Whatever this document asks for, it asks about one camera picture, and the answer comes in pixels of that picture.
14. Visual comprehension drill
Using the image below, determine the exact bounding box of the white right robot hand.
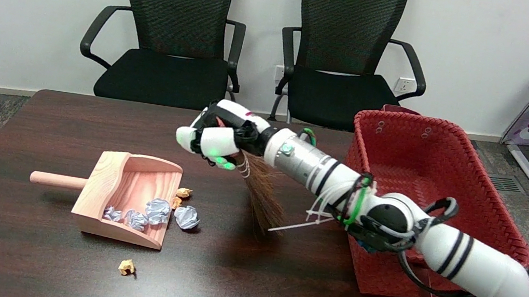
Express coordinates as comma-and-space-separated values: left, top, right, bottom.
172, 93, 281, 177

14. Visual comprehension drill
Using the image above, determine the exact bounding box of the brown straw hand broom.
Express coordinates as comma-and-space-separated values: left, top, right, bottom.
199, 116, 298, 239

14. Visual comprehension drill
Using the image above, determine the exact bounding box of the white paper ball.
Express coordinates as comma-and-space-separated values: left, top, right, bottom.
144, 197, 173, 227
172, 204, 202, 232
102, 205, 126, 224
123, 208, 150, 233

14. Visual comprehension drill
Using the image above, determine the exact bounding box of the wooden dustpan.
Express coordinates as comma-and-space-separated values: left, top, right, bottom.
22, 138, 186, 252

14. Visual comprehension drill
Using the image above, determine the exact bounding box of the red woven basket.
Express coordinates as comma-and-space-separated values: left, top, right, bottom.
323, 99, 529, 297

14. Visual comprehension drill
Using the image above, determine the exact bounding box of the floor vent grille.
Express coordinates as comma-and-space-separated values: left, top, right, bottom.
486, 173, 523, 195

